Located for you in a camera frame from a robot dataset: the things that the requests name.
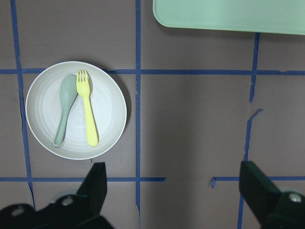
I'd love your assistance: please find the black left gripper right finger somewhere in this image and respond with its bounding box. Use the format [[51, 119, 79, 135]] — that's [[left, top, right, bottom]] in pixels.
[[239, 161, 305, 229]]

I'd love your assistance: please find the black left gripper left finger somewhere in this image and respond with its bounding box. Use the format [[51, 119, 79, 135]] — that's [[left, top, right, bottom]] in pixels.
[[0, 162, 113, 229]]

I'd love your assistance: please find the white round plate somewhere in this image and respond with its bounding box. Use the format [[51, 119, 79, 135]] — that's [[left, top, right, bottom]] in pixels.
[[25, 61, 127, 160]]

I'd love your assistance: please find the grey-green plastic spoon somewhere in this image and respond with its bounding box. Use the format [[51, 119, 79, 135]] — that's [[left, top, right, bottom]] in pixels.
[[53, 74, 78, 147]]

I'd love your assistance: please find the light green tray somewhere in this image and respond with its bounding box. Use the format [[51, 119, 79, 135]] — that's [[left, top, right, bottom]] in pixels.
[[152, 0, 305, 35]]

